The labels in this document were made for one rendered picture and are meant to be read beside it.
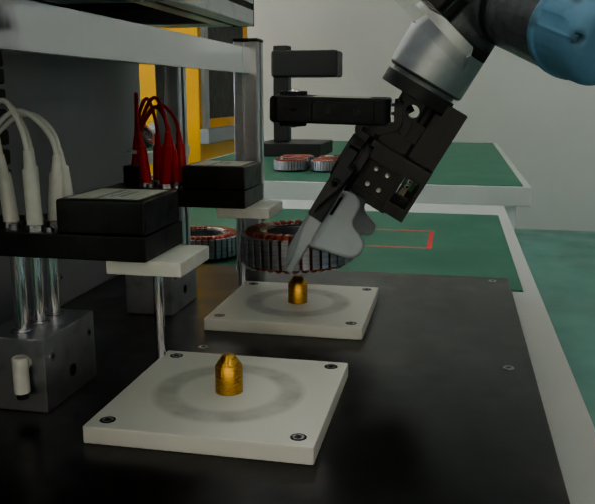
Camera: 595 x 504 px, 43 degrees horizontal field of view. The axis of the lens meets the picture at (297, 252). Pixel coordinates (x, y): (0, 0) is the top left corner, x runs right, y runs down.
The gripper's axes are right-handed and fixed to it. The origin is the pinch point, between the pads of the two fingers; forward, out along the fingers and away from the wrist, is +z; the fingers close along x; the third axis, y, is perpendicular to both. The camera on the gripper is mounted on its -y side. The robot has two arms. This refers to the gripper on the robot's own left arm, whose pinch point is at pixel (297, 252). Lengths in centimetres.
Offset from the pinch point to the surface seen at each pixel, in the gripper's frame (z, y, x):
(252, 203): -2.0, -6.2, -0.7
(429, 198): 6, 14, 133
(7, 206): 0.7, -17.0, -26.1
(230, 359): 2.2, 1.6, -24.6
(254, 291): 7.1, -2.0, 3.1
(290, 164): 22, -27, 157
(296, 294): 3.5, 2.2, -0.9
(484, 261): -2.8, 21.4, 38.1
